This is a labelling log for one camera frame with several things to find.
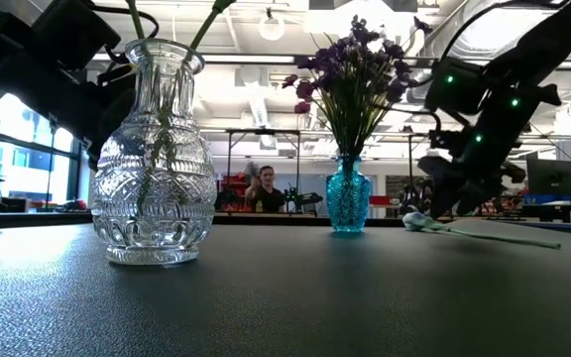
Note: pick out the purple artificial flower bunch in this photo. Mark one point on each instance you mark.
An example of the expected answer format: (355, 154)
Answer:
(360, 35)
(394, 91)

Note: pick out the black background robot arm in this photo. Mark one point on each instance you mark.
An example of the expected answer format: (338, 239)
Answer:
(305, 198)

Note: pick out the red background shelving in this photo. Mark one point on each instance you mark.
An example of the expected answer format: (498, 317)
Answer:
(236, 186)

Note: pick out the clear glass vase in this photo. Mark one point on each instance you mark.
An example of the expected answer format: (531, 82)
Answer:
(154, 198)

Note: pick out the blue glass vase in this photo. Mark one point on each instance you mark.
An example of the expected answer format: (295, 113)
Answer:
(347, 198)

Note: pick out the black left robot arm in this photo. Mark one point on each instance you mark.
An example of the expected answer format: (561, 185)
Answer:
(18, 84)

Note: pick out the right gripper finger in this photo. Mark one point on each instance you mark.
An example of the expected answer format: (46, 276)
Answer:
(468, 203)
(444, 201)

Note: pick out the background computer monitor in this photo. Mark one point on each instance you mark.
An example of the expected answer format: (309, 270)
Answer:
(550, 176)

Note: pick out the magenta artificial flower bunch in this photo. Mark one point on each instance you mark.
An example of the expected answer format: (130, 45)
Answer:
(305, 90)

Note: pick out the black table mat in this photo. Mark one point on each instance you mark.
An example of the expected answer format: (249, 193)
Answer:
(315, 307)

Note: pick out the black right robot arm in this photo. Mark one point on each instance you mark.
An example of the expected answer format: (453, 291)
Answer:
(538, 49)

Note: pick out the person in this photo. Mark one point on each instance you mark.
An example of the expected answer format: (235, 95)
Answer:
(268, 198)

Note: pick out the pink artificial tulip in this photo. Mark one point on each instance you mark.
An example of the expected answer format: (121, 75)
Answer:
(209, 20)

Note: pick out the blue background table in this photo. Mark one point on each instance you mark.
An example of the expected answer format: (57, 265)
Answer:
(563, 198)

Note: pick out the round white ceiling lamp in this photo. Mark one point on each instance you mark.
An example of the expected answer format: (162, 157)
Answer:
(271, 38)

